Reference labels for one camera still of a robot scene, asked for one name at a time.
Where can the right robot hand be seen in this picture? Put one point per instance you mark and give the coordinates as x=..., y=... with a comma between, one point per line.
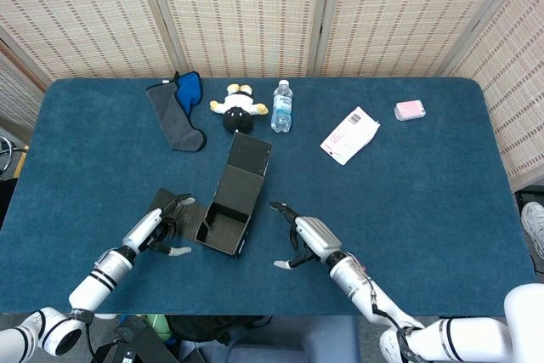
x=316, y=237

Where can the grey and blue towel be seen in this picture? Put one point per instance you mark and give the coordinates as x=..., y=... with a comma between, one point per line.
x=178, y=125

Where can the green plastic bottle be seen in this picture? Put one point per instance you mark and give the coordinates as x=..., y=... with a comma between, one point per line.
x=155, y=324

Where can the white plastic package pouch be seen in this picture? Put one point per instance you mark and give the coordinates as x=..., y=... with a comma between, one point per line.
x=348, y=137

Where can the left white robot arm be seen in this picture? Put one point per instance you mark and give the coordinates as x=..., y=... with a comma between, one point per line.
x=93, y=286

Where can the pink tissue pack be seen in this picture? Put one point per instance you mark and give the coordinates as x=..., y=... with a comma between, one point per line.
x=410, y=110

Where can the blue carpet table mat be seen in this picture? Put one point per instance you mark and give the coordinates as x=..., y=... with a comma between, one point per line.
x=425, y=188

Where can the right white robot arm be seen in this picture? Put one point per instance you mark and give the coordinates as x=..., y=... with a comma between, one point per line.
x=353, y=278

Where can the black bag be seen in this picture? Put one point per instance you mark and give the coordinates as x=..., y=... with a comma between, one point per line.
x=204, y=329

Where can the black foldable cardboard box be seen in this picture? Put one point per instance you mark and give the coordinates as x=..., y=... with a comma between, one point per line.
x=238, y=184

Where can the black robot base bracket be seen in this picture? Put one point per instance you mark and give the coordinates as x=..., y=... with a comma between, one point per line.
x=140, y=342

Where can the clear plastic water bottle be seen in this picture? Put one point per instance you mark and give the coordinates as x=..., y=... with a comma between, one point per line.
x=282, y=110

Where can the black white plush toy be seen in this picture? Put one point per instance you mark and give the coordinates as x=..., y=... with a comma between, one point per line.
x=238, y=114

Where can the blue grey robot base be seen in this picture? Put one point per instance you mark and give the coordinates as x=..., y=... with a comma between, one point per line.
x=276, y=346

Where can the white sneaker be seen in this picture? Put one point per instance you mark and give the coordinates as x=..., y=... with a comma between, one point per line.
x=533, y=227

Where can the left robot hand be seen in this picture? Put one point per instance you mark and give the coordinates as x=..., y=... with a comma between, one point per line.
x=142, y=229

